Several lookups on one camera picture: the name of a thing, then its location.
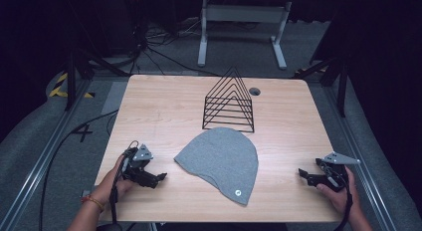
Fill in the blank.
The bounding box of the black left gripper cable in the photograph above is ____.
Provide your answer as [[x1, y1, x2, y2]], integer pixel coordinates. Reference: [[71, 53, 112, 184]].
[[108, 139, 140, 225]]

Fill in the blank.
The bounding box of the person's left hand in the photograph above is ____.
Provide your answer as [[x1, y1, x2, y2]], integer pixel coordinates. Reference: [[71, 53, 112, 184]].
[[96, 154, 135, 206]]

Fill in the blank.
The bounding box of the black metal stand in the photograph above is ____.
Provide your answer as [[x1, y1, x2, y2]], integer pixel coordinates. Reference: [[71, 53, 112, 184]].
[[63, 46, 131, 112], [292, 56, 350, 118]]

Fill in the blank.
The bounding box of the black wire triangular rack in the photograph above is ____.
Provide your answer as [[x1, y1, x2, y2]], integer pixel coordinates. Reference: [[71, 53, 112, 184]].
[[201, 66, 256, 133]]

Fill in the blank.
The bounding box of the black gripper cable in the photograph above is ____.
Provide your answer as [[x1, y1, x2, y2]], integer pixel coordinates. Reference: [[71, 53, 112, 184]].
[[108, 139, 140, 225], [332, 172, 354, 231]]

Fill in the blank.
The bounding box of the yellow and black floor tape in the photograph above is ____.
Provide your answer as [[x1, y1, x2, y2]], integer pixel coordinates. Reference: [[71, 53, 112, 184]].
[[48, 72, 97, 100]]

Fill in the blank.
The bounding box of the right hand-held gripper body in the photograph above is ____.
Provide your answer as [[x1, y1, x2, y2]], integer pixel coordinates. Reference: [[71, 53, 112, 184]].
[[311, 151, 362, 193]]

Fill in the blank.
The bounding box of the long black floor cable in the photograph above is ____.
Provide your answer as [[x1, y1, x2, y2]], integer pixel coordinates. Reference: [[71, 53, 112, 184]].
[[38, 109, 119, 231]]

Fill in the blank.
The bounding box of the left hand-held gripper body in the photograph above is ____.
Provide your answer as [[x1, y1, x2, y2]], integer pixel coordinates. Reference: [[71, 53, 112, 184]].
[[120, 143, 159, 187]]

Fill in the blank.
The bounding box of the red and orange bracelet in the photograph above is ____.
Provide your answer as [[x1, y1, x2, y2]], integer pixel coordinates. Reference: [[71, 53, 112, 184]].
[[81, 194, 106, 213]]

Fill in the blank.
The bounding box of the tangle of black cables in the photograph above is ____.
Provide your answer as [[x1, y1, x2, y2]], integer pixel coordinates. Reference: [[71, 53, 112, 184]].
[[127, 18, 222, 78]]

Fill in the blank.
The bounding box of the grey metal floor rail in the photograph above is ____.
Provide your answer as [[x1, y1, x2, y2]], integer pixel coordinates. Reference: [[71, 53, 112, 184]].
[[322, 85, 399, 231], [0, 79, 93, 231]]

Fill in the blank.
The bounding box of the grey knit beanie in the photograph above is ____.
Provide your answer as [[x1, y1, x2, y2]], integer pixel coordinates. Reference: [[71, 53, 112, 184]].
[[173, 126, 260, 206]]

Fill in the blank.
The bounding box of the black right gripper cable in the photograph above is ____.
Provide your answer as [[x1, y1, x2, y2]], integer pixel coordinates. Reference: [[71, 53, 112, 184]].
[[332, 172, 354, 231]]

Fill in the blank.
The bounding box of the white metal table frame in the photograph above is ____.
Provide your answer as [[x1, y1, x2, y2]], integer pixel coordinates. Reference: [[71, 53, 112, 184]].
[[197, 0, 293, 71]]

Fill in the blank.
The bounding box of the person's right hand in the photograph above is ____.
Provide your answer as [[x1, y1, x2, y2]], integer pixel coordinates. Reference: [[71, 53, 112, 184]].
[[316, 165, 361, 216]]

